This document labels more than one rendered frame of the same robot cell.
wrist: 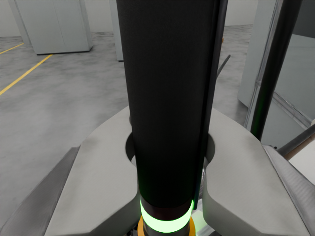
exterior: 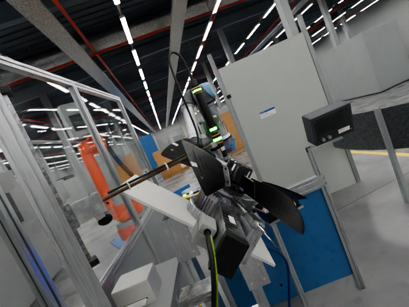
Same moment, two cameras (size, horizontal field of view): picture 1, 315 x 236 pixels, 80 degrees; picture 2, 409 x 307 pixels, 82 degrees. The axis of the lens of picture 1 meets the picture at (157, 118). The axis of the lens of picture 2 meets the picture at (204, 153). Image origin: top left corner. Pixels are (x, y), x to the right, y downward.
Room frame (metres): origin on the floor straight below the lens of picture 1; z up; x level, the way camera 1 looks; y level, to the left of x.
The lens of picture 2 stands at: (1.20, -0.09, 1.45)
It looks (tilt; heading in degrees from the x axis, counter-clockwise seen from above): 6 degrees down; 180
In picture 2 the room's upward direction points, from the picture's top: 23 degrees counter-clockwise
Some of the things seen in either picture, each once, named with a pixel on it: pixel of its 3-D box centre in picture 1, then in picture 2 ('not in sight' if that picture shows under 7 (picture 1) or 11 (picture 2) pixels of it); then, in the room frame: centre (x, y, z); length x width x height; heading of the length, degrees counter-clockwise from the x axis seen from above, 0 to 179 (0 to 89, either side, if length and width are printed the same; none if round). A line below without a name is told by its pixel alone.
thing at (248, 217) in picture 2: not in sight; (253, 220); (0.42, -0.03, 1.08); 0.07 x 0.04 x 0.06; 8
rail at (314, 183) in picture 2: not in sight; (259, 205); (-0.28, 0.11, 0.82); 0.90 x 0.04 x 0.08; 88
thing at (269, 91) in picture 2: not in sight; (286, 120); (-1.69, 1.01, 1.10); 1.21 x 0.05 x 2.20; 88
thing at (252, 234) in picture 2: not in sight; (242, 239); (0.42, -0.08, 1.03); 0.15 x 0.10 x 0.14; 88
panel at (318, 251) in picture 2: not in sight; (279, 254); (-0.28, 0.11, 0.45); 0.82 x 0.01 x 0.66; 88
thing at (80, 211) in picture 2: not in sight; (86, 208); (0.42, -0.53, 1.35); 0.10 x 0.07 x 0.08; 123
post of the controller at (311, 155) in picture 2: not in sight; (313, 161); (-0.26, 0.54, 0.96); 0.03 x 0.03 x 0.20; 88
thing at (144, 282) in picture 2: not in sight; (136, 290); (0.25, -0.59, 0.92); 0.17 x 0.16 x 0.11; 88
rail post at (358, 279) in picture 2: not in sight; (342, 237); (-0.26, 0.54, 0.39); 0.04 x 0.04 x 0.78; 88
